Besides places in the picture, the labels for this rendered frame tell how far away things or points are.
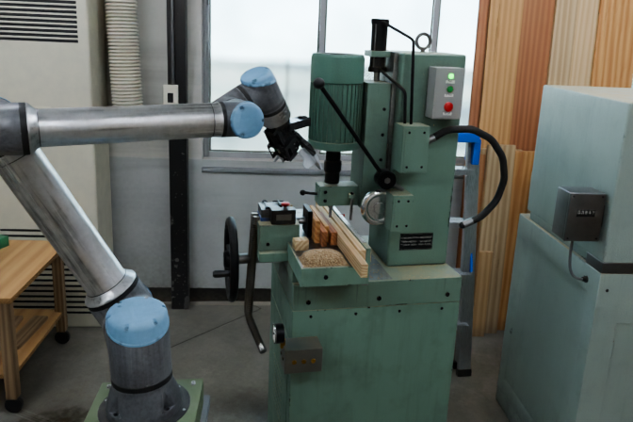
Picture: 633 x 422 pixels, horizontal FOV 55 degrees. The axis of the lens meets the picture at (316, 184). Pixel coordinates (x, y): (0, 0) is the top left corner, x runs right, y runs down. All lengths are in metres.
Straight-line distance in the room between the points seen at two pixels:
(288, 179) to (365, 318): 1.52
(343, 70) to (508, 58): 1.60
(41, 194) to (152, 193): 1.92
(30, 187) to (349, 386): 1.19
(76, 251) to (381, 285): 0.94
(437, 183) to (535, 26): 1.59
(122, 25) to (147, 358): 1.99
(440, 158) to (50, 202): 1.20
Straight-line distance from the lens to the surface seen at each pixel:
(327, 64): 1.94
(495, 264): 3.43
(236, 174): 3.40
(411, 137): 1.92
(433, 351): 2.19
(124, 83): 3.20
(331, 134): 1.95
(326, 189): 2.04
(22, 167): 1.59
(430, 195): 2.08
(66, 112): 1.46
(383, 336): 2.09
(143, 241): 3.58
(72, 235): 1.63
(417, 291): 2.06
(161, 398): 1.63
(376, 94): 1.99
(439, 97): 1.96
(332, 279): 1.83
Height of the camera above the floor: 1.58
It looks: 14 degrees down
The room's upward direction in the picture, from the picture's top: 3 degrees clockwise
